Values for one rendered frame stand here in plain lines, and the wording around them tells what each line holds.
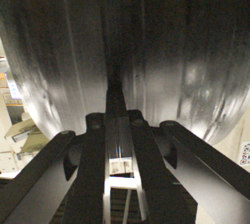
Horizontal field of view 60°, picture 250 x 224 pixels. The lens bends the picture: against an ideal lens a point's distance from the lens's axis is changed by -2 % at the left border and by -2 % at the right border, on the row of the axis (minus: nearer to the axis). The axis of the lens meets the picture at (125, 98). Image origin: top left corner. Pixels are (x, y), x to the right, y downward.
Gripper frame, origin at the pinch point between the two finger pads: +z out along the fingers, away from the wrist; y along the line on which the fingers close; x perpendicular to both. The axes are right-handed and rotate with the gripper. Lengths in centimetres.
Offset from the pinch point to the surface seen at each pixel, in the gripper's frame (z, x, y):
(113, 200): 666, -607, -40
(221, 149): 30.9, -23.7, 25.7
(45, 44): 2.5, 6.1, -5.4
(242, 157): 27.2, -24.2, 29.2
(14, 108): 1154, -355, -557
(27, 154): 55, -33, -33
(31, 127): 68, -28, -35
